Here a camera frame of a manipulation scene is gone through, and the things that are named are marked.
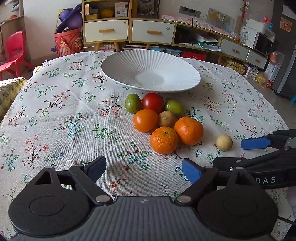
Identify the smooth orange tomato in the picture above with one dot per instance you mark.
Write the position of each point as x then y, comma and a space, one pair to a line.
145, 120

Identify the knitted olive cushion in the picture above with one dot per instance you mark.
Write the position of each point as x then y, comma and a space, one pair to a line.
8, 91

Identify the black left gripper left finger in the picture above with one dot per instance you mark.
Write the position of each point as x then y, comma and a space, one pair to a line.
57, 202

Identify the red plastic chair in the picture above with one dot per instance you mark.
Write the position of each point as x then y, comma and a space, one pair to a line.
15, 47

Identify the red tomato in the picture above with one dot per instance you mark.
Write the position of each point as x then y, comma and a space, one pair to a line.
153, 101

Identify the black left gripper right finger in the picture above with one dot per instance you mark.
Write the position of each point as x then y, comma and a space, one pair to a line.
227, 205

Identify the black microwave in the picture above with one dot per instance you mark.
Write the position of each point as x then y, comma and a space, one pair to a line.
262, 44

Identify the colourful map board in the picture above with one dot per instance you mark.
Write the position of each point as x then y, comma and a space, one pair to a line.
220, 20

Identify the framed cat picture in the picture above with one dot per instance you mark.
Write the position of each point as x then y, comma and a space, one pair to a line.
148, 8

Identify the purple toy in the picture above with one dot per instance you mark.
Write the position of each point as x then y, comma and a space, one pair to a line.
70, 18

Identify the red box under cabinet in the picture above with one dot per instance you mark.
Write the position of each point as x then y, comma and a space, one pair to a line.
194, 55

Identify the long low tv cabinet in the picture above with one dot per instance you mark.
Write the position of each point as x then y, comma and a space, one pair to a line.
192, 36

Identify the wooden shelf cabinet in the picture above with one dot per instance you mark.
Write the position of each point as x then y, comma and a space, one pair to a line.
101, 25

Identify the floral tablecloth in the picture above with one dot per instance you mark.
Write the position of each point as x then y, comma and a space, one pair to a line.
69, 113

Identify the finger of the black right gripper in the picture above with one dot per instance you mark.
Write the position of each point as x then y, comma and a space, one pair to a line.
278, 163
278, 140

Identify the white ribbed plate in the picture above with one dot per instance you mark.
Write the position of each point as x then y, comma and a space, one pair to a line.
150, 70

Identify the orange mandarin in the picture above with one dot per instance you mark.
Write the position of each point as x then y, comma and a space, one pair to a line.
164, 140
189, 130

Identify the green fruit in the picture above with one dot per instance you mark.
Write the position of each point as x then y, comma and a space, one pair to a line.
133, 103
175, 107

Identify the brown kiwi fruit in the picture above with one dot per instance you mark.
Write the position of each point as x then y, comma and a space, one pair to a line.
167, 118

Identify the grey refrigerator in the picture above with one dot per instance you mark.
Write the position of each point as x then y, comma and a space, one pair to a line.
283, 21

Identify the small pale yellow fruit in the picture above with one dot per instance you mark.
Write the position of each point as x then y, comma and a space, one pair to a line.
224, 142

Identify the red cartoon bucket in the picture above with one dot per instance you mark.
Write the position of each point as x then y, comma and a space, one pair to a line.
68, 42

